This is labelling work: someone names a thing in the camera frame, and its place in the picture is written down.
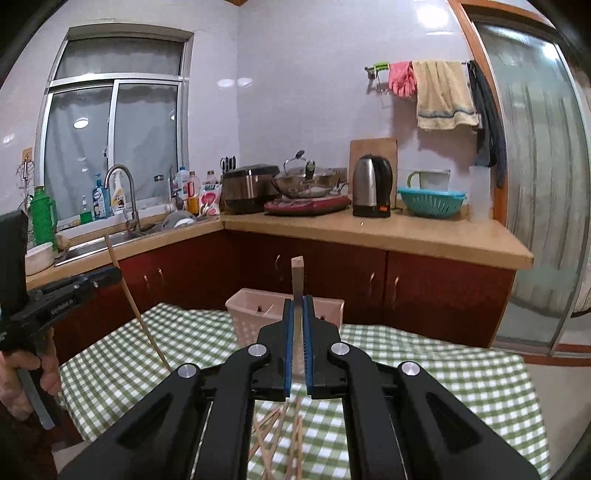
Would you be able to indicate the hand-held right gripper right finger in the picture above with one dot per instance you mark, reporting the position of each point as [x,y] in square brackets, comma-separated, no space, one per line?
[308,360]

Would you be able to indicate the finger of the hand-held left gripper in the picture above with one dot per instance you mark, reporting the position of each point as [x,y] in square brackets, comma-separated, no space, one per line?
[108,277]
[60,287]

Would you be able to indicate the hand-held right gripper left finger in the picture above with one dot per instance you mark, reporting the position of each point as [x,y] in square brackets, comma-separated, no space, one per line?
[288,350]

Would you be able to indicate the white plastic utensil basket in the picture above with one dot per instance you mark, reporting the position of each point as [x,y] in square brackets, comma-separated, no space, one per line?
[244,314]

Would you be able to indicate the person's left forearm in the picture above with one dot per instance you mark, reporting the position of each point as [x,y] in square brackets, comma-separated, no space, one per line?
[18,447]

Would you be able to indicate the person's left hand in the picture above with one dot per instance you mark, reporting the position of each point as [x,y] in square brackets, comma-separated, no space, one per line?
[11,378]

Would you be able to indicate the white bowl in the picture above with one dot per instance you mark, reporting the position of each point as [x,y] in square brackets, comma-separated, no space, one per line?
[39,261]

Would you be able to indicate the steel sink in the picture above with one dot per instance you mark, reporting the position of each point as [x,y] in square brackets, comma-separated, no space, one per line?
[97,244]

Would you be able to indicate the green thermos flask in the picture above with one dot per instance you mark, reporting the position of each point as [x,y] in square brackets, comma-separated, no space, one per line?
[42,221]

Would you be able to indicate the small green bottle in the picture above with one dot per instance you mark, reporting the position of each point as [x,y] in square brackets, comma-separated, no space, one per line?
[85,214]

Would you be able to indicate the blue pump soap bottle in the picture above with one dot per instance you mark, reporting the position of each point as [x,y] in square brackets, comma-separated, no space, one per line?
[101,201]

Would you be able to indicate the steel kitchen faucet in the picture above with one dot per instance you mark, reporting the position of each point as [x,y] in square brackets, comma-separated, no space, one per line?
[134,203]

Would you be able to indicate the white spray bottle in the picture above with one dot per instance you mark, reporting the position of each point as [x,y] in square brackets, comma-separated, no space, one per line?
[118,198]

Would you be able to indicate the hanging metal whisk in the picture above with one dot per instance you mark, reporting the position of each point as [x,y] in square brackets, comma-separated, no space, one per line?
[25,173]

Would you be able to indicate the dishes by sink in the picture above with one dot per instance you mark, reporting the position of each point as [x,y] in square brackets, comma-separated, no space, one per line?
[178,220]

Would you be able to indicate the white bottle blue cap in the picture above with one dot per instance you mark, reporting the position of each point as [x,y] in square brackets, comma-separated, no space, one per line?
[183,187]

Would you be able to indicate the orange liquid bottle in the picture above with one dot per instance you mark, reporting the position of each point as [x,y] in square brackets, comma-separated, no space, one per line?
[193,196]

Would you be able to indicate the red kitchen cabinets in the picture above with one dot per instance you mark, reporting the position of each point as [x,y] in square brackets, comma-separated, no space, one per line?
[415,295]

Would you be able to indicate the pink white refill pouch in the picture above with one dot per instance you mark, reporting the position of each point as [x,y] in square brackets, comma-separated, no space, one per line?
[210,201]

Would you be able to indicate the green checked tablecloth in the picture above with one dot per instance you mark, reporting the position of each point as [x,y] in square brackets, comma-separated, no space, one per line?
[443,369]

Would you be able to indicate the red induction cooker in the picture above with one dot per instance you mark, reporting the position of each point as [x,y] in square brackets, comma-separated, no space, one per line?
[307,206]

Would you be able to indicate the wooden kitchen counter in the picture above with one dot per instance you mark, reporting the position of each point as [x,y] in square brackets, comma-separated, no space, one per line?
[415,235]

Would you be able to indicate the steel wok with lid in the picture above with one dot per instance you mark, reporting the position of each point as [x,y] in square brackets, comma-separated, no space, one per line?
[307,184]

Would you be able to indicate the steel electric kettle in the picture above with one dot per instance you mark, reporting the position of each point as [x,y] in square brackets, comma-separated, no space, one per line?
[371,184]

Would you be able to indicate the teal plastic colander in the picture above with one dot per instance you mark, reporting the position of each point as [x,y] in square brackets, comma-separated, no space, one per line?
[431,203]

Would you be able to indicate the wooden cutting board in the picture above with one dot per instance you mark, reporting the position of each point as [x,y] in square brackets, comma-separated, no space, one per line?
[369,146]

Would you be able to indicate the translucent plastic pitcher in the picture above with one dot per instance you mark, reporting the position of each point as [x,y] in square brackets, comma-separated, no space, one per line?
[480,198]

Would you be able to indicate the pink rubber gloves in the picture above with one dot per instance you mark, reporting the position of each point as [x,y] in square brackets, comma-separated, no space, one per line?
[401,81]

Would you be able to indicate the metal towel rack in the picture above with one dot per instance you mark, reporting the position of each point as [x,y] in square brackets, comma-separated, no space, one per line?
[376,69]

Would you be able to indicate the yellow towel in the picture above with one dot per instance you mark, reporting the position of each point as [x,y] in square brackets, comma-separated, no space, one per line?
[443,97]

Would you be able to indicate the dark hanging cloth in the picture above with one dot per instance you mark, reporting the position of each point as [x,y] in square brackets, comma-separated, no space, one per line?
[489,120]

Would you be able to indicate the frosted glass sliding door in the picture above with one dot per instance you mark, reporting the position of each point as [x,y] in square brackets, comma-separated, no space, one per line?
[540,161]

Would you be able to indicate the aluminium frame window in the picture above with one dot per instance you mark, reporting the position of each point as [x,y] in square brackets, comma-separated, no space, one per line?
[138,138]

